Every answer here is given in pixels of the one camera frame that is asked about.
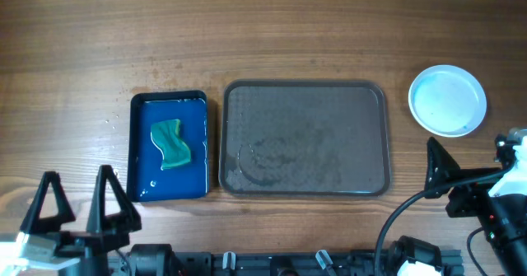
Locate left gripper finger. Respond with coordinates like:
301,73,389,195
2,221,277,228
18,171,77,235
86,165,142,234

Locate white plate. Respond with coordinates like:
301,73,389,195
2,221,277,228
408,64,487,138

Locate green yellow sponge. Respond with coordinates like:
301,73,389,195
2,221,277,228
151,119,192,171

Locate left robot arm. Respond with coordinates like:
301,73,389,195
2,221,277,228
16,165,187,276

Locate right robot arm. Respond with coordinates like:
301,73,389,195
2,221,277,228
374,130,526,275

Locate blue water basin tray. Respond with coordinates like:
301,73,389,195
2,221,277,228
127,90,209,202

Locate dark brown serving tray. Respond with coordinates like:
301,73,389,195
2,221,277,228
218,79,392,197

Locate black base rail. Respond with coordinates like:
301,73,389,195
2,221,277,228
172,249,465,276

